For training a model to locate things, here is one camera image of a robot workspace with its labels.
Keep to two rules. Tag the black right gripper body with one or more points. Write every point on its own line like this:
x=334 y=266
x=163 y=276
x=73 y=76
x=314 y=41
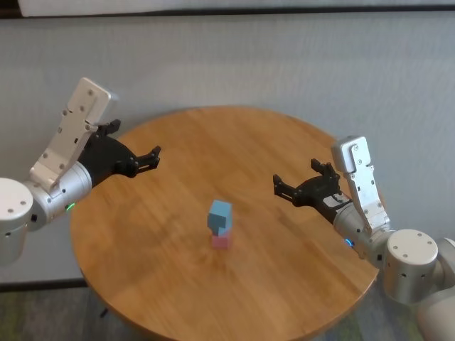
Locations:
x=318 y=193

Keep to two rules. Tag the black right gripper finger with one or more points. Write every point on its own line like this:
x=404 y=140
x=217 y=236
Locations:
x=284 y=190
x=325 y=168

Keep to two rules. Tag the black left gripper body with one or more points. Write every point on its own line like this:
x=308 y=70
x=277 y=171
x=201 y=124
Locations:
x=106 y=160

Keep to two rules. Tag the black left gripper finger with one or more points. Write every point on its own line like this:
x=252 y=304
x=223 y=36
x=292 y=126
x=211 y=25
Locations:
x=149 y=160
x=108 y=128

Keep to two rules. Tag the light blue cube block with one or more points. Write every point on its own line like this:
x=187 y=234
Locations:
x=217 y=216
x=224 y=227

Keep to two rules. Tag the pink cube block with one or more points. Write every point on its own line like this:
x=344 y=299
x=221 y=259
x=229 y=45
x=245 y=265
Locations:
x=222 y=241

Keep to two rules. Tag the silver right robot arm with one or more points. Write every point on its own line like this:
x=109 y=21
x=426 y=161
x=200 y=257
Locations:
x=398 y=255

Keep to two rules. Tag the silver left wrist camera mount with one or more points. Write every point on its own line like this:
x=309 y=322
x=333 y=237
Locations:
x=78 y=131

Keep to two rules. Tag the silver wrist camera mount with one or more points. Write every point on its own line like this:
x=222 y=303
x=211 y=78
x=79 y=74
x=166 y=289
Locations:
x=78 y=131
x=362 y=184

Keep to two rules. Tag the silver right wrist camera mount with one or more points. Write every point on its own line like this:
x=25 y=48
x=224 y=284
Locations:
x=362 y=184

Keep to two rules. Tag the white board with black frame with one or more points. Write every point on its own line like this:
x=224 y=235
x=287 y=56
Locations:
x=71 y=7

